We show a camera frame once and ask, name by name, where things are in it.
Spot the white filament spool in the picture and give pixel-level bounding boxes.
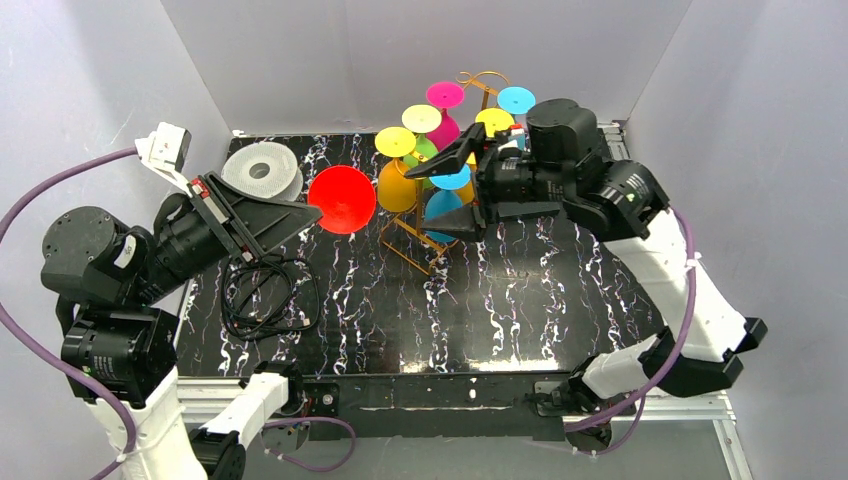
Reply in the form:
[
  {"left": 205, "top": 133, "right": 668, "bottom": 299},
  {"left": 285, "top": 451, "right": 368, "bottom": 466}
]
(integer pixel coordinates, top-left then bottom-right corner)
[{"left": 221, "top": 141, "right": 304, "bottom": 202}]

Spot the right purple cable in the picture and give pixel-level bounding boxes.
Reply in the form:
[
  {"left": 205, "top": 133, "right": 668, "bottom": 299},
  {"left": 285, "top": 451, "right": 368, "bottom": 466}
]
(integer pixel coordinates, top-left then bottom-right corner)
[{"left": 563, "top": 208, "right": 700, "bottom": 458}]

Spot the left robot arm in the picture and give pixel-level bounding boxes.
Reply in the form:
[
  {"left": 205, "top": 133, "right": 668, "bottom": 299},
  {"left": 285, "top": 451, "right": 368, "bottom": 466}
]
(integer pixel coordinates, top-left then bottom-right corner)
[{"left": 41, "top": 173, "right": 322, "bottom": 479}]

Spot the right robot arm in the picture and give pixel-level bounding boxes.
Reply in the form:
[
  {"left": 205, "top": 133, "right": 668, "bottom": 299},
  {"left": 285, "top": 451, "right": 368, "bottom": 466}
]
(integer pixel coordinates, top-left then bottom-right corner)
[{"left": 408, "top": 98, "right": 768, "bottom": 412}]

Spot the red wine glass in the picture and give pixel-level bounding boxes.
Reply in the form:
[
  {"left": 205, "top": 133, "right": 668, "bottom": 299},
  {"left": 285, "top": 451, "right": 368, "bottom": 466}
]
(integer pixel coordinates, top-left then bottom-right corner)
[{"left": 307, "top": 165, "right": 377, "bottom": 234}]

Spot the green wine glass pale base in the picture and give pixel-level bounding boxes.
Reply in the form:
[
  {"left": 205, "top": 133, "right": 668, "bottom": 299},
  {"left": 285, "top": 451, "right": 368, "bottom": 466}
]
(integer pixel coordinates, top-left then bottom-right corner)
[{"left": 402, "top": 104, "right": 442, "bottom": 167}]

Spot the purple cable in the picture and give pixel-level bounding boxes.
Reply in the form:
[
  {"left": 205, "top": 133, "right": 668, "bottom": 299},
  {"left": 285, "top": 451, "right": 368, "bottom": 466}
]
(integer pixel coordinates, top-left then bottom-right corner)
[
  {"left": 0, "top": 146, "right": 358, "bottom": 480},
  {"left": 563, "top": 208, "right": 700, "bottom": 458}
]

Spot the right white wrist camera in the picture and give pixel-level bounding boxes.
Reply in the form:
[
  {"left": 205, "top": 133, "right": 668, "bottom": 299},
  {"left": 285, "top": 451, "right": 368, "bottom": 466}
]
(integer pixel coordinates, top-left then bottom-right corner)
[{"left": 494, "top": 124, "right": 529, "bottom": 157}]

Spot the orange glass yellow base rear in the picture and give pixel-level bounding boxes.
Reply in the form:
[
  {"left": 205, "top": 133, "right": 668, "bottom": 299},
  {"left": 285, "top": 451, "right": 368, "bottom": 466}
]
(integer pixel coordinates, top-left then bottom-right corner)
[{"left": 474, "top": 107, "right": 515, "bottom": 138}]

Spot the orange glass yellow base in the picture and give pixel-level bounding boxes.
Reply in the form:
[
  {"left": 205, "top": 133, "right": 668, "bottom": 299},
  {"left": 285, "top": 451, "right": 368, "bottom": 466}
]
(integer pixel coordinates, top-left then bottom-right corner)
[
  {"left": 375, "top": 126, "right": 416, "bottom": 213},
  {"left": 474, "top": 107, "right": 515, "bottom": 138},
  {"left": 454, "top": 153, "right": 477, "bottom": 205}
]

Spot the orange glass yellow base left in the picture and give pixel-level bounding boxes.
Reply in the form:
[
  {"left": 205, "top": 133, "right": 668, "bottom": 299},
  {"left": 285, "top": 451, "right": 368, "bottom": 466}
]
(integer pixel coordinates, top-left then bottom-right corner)
[{"left": 375, "top": 126, "right": 416, "bottom": 213}]

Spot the blue wine glass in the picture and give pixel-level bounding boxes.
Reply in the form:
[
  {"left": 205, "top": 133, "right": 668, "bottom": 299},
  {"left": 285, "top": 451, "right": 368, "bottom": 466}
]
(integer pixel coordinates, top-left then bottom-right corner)
[{"left": 424, "top": 166, "right": 468, "bottom": 220}]

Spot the orange glass yellow base middle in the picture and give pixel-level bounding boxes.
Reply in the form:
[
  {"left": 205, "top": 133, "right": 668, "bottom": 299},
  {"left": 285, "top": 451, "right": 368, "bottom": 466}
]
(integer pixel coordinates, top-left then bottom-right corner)
[{"left": 454, "top": 153, "right": 477, "bottom": 205}]

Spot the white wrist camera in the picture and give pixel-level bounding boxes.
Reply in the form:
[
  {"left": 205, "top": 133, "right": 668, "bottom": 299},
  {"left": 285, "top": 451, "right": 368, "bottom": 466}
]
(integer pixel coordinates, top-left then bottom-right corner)
[
  {"left": 134, "top": 122, "right": 192, "bottom": 194},
  {"left": 494, "top": 124, "right": 529, "bottom": 157}
]

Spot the teal wine glass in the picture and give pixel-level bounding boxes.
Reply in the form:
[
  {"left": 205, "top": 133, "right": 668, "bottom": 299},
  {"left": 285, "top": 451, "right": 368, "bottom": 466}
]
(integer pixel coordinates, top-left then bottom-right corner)
[{"left": 497, "top": 86, "right": 536, "bottom": 129}]

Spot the gold wire glass rack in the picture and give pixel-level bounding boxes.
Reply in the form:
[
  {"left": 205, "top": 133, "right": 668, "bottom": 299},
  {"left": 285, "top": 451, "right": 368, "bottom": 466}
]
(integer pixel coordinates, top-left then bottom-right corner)
[{"left": 377, "top": 70, "right": 511, "bottom": 274}]

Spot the black coiled cable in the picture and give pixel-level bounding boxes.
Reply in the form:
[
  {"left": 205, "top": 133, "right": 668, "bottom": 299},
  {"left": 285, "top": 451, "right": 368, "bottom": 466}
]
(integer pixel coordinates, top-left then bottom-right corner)
[{"left": 220, "top": 254, "right": 323, "bottom": 343}]

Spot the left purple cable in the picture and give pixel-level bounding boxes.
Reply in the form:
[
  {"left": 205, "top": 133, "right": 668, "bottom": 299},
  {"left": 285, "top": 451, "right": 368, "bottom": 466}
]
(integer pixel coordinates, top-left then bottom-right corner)
[{"left": 0, "top": 146, "right": 358, "bottom": 480}]

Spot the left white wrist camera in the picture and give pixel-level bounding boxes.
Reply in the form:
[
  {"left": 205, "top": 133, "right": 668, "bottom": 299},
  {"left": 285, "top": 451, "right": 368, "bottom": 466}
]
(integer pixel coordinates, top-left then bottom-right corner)
[{"left": 134, "top": 122, "right": 192, "bottom": 194}]

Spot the magenta wine glass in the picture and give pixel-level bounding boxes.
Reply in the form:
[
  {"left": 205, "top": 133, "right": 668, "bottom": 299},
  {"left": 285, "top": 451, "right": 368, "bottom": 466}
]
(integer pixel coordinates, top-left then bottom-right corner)
[{"left": 426, "top": 82, "right": 465, "bottom": 151}]

